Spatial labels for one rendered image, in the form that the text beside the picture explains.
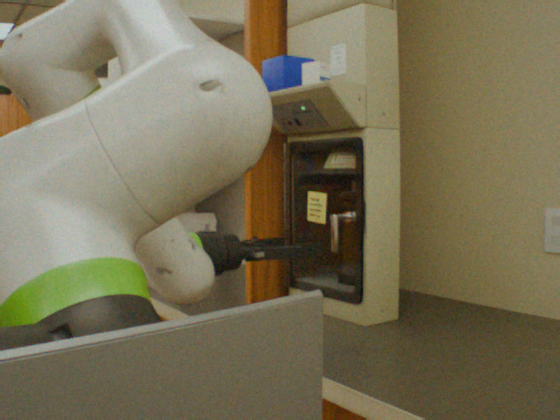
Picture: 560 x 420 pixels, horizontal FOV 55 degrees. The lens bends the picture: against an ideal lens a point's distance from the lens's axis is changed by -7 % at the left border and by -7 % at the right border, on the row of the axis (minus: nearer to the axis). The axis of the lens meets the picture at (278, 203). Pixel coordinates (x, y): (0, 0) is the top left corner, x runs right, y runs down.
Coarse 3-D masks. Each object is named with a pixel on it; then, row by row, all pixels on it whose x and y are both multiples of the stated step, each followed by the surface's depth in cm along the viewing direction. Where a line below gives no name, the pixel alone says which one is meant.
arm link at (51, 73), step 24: (24, 24) 77; (48, 24) 75; (24, 48) 74; (48, 48) 75; (72, 48) 76; (24, 72) 75; (48, 72) 76; (72, 72) 78; (24, 96) 77; (48, 96) 77; (72, 96) 79
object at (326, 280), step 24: (312, 144) 148; (336, 144) 140; (360, 144) 132; (312, 168) 148; (336, 168) 140; (360, 168) 133; (336, 192) 140; (360, 192) 133; (360, 216) 133; (312, 240) 149; (360, 240) 134; (312, 264) 149; (336, 264) 141; (360, 264) 134; (312, 288) 150; (336, 288) 141; (360, 288) 134
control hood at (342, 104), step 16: (272, 96) 144; (288, 96) 139; (304, 96) 135; (320, 96) 131; (336, 96) 127; (352, 96) 129; (320, 112) 136; (336, 112) 132; (352, 112) 130; (320, 128) 142; (336, 128) 138
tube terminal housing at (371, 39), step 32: (288, 32) 156; (320, 32) 145; (352, 32) 135; (384, 32) 135; (352, 64) 135; (384, 64) 135; (384, 96) 135; (352, 128) 137; (384, 128) 136; (384, 160) 136; (384, 192) 136; (384, 224) 137; (384, 256) 137; (384, 288) 138; (352, 320) 139; (384, 320) 138
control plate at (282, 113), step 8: (280, 104) 144; (288, 104) 142; (296, 104) 140; (304, 104) 138; (312, 104) 136; (272, 112) 150; (280, 112) 147; (288, 112) 145; (296, 112) 143; (304, 112) 140; (312, 112) 138; (280, 120) 151; (288, 120) 148; (312, 120) 141; (320, 120) 139; (288, 128) 151; (296, 128) 149; (304, 128) 146
